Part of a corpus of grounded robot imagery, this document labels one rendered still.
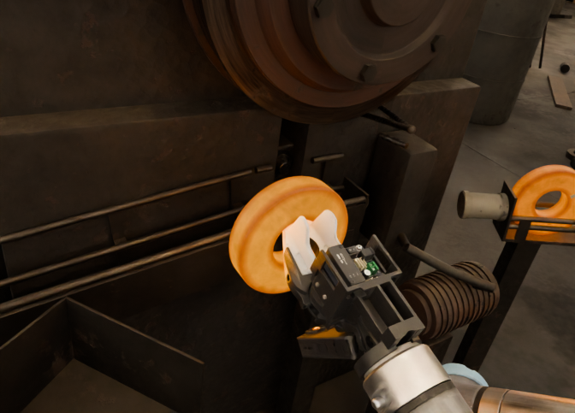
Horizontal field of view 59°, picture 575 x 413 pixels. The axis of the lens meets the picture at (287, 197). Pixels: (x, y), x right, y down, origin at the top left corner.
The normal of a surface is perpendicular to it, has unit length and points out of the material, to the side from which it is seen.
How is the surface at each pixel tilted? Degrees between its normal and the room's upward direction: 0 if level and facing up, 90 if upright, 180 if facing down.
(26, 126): 0
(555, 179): 89
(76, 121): 0
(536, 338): 0
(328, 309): 91
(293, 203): 88
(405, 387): 41
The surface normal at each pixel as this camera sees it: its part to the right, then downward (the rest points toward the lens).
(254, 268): 0.51, 0.49
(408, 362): -0.03, -0.59
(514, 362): 0.13, -0.84
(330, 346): -0.84, 0.18
